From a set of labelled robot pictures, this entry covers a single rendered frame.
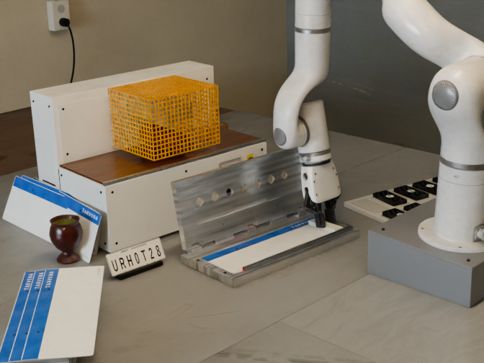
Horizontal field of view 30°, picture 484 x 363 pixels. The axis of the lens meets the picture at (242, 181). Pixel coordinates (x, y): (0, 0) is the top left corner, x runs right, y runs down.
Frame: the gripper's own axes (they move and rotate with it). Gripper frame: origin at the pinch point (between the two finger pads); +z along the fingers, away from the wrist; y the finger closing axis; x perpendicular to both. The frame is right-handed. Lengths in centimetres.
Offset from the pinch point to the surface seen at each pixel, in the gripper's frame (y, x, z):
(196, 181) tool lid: -30.9, 11.4, -17.4
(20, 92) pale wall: 12, 187, -41
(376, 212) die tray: 20.3, 0.5, 3.9
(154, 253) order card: -43.9, 16.6, -1.8
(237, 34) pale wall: 143, 195, -49
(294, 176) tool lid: 1.7, 11.4, -10.9
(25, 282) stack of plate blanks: -82, 9, -7
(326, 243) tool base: -7.3, -6.8, 4.4
